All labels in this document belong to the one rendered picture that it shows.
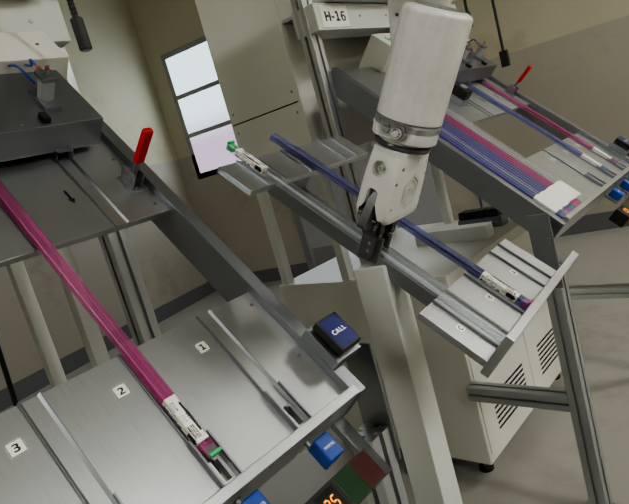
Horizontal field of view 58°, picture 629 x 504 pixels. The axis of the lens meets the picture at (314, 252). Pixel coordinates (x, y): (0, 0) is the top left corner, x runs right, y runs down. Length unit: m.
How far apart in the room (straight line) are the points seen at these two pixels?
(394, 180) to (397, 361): 0.36
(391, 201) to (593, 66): 3.50
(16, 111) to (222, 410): 0.50
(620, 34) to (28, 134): 3.72
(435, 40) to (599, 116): 3.52
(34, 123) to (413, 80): 0.51
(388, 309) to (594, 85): 3.37
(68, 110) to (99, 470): 0.52
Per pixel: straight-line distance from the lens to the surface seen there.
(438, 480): 1.06
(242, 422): 0.66
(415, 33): 0.69
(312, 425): 0.65
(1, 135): 0.85
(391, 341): 0.95
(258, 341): 0.72
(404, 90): 0.69
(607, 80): 4.16
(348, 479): 0.68
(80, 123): 0.90
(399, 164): 0.71
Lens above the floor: 1.02
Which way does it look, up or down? 10 degrees down
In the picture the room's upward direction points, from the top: 16 degrees counter-clockwise
